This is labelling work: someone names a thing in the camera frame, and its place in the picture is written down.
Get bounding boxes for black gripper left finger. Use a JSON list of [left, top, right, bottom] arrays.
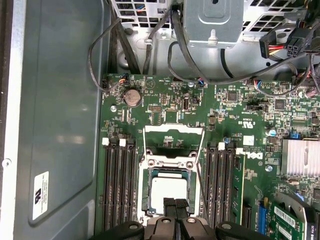
[[93, 197, 177, 240]]

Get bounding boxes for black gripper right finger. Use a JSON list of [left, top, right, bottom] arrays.
[[175, 198, 266, 240]]

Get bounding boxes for silver CPU green edge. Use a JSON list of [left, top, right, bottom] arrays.
[[147, 168, 198, 216]]

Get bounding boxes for metal socket locking lever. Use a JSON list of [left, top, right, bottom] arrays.
[[196, 162, 210, 225]]

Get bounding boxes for black RAM slot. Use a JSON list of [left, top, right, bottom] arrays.
[[102, 137, 113, 232], [217, 142, 227, 225], [111, 138, 120, 231], [226, 147, 236, 225], [126, 139, 138, 223], [206, 147, 218, 227], [119, 138, 129, 226]]

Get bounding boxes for CPU socket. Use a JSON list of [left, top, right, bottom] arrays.
[[136, 149, 203, 226]]

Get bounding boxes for black expansion slot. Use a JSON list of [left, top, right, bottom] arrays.
[[243, 206, 253, 229]]

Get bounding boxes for blue expansion slot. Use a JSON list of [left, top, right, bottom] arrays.
[[257, 197, 271, 240]]

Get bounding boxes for green RAM stick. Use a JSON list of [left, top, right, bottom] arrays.
[[233, 148, 247, 226]]

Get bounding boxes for green motherboard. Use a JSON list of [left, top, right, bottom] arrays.
[[96, 73, 320, 240]]

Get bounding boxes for black graphics card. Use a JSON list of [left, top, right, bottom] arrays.
[[272, 191, 320, 240]]

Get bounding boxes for round coin cell battery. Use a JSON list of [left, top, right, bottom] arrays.
[[123, 88, 142, 108]]

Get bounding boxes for silver chipset heatsink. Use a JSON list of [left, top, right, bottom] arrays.
[[281, 138, 320, 176]]

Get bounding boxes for white label sticker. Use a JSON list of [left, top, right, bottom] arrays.
[[32, 171, 50, 221]]

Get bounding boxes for black grey PC case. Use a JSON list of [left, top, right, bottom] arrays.
[[0, 0, 320, 240]]

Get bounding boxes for black power connector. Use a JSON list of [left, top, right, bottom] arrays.
[[258, 26, 312, 60]]

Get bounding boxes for grey metal drive cage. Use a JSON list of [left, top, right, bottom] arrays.
[[109, 0, 320, 68]]

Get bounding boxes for metal socket cover frame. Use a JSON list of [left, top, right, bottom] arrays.
[[142, 122, 206, 168]]

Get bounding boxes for black sleeved cable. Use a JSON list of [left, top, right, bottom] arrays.
[[142, 9, 176, 75]]

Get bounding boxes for black flat SATA cable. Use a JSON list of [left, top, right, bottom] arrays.
[[167, 3, 320, 86]]

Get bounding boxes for thick black cable bundle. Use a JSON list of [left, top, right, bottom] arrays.
[[109, 14, 141, 75]]

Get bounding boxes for thin black wire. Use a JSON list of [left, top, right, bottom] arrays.
[[87, 13, 126, 94]]

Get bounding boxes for red orange power wires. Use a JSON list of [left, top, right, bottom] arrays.
[[267, 19, 320, 61]]

